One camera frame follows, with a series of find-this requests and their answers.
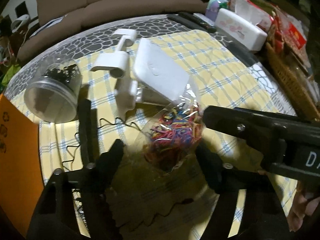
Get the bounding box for bag of colourful rubber bands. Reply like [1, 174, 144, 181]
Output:
[137, 82, 203, 173]

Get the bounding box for black hair brush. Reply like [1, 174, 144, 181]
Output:
[78, 99, 94, 167]

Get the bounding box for black wavy wire headband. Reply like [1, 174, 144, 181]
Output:
[61, 117, 142, 171]

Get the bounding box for clear jar with black clips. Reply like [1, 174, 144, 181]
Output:
[24, 57, 82, 124]

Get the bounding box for white folding phone stand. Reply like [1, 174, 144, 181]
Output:
[91, 29, 190, 119]

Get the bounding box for person's right hand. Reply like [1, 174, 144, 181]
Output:
[287, 181, 319, 232]

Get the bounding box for woven wicker basket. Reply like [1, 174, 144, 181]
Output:
[265, 42, 319, 121]

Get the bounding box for orange cardboard box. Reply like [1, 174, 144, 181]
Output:
[1, 94, 44, 237]

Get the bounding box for yellow plaid tablecloth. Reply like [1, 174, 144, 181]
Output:
[10, 29, 298, 240]

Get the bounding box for white tissue box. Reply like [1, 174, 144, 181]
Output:
[215, 9, 267, 52]

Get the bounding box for pastel round container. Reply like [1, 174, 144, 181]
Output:
[205, 0, 229, 22]

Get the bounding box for black remote control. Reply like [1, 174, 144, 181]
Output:
[167, 12, 216, 34]

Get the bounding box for green bag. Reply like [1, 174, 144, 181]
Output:
[1, 64, 21, 87]

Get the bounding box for papers on sofa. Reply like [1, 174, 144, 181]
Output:
[31, 15, 67, 37]

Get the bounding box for brown sofa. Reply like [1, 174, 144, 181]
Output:
[17, 0, 208, 63]

